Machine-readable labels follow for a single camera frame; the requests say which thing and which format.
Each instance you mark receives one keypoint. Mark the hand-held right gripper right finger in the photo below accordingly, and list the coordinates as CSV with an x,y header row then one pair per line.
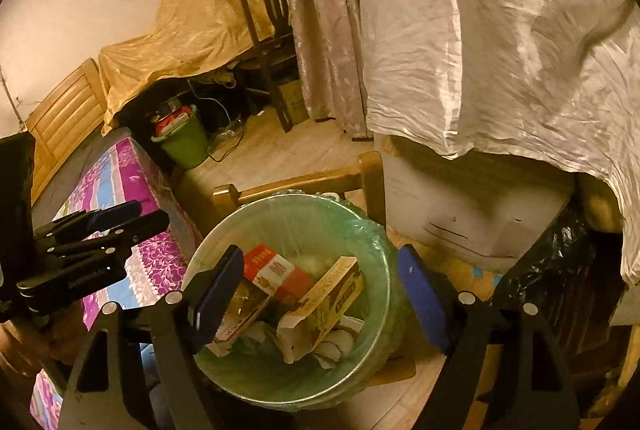
x,y
425,300

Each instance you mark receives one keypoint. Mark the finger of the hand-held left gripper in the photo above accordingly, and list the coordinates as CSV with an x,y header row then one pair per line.
x,y
117,211
145,225

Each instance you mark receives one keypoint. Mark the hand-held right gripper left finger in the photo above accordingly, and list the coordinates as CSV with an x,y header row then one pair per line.
x,y
220,295

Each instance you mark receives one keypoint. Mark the gold snack packet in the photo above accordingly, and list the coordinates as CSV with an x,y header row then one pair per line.
x,y
247,307

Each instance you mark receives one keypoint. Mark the red and pink box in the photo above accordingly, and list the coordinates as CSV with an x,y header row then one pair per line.
x,y
272,270

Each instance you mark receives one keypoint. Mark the torn cardboard box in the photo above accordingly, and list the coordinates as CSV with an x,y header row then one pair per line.
x,y
325,300

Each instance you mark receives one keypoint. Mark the trash bin with green liner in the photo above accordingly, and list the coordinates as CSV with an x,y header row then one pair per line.
x,y
350,230

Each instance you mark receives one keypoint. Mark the beige knitted towel ball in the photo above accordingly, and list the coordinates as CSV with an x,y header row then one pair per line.
x,y
320,266

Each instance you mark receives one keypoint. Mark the person's left forearm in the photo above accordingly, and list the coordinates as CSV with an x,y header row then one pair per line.
x,y
45,340

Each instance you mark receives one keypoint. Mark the floral purple bed sheet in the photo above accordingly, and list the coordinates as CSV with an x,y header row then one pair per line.
x,y
150,260

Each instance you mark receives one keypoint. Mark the green plastic bucket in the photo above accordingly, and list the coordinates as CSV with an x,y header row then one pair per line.
x,y
187,144

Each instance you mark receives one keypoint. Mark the red packet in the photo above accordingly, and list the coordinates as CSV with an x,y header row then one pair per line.
x,y
172,122

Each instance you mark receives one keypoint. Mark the white appliance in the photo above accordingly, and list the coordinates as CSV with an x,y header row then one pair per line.
x,y
475,205

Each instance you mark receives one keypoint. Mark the clear plastic bottle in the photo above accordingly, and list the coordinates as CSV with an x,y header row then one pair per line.
x,y
227,132

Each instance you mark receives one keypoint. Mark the wooden stool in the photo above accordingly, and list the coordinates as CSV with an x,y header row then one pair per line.
x,y
370,180

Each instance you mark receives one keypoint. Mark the black plastic bag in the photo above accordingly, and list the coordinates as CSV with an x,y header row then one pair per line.
x,y
565,270

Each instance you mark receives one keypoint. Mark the small cardboard box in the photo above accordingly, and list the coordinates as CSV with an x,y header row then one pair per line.
x,y
295,102

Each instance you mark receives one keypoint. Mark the golden cloth cover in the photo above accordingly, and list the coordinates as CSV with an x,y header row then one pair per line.
x,y
190,24

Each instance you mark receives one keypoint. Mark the white satin cloth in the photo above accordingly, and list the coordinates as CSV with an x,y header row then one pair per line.
x,y
475,34

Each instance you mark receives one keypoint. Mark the patterned beige curtain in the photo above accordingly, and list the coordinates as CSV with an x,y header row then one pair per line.
x,y
320,9

